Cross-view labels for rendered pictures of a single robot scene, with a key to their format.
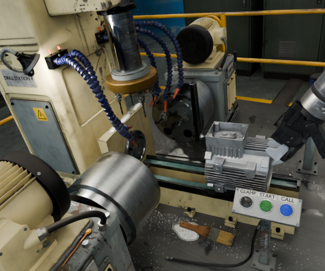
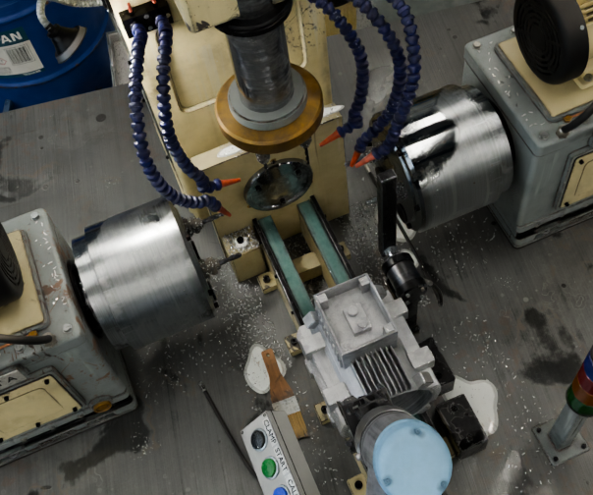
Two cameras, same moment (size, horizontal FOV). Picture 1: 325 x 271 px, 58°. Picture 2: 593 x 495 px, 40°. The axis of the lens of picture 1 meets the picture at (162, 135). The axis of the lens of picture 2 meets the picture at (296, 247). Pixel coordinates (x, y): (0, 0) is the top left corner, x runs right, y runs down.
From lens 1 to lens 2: 97 cm
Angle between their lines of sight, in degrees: 42
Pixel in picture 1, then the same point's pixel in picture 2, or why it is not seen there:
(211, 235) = (280, 407)
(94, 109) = not seen: hidden behind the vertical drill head
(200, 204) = not seen: hidden behind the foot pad
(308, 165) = (555, 440)
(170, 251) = (214, 377)
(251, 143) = (374, 361)
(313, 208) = not seen: outside the picture
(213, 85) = (526, 152)
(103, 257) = (44, 365)
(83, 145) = (183, 139)
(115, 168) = (144, 252)
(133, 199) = (139, 312)
